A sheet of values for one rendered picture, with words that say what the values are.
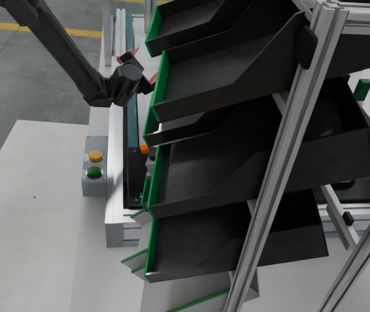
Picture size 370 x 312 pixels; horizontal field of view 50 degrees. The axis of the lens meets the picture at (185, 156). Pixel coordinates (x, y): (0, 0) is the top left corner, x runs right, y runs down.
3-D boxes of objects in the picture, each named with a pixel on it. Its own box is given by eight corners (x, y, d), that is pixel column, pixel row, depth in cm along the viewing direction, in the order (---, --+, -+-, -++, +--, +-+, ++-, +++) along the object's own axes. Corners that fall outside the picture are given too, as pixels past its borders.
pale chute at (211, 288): (136, 340, 77) (119, 331, 75) (145, 280, 87) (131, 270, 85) (260, 297, 65) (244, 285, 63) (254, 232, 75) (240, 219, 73)
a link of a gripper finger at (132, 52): (140, 37, 122) (125, 54, 116) (154, 56, 125) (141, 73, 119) (126, 47, 126) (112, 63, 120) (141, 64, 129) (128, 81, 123)
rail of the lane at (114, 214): (106, 247, 108) (104, 221, 101) (112, 77, 174) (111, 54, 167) (127, 246, 109) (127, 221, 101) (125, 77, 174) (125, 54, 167)
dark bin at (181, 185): (153, 219, 54) (130, 182, 50) (163, 156, 64) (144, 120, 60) (374, 176, 47) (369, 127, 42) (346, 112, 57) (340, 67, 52)
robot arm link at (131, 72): (86, 82, 115) (90, 106, 111) (96, 54, 106) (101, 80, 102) (126, 85, 120) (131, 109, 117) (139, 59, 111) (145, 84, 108)
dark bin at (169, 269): (149, 283, 65) (130, 257, 60) (158, 220, 75) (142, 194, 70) (329, 256, 57) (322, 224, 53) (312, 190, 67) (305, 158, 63)
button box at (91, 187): (82, 197, 115) (80, 182, 111) (87, 149, 131) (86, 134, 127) (107, 196, 116) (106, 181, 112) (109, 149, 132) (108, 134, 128)
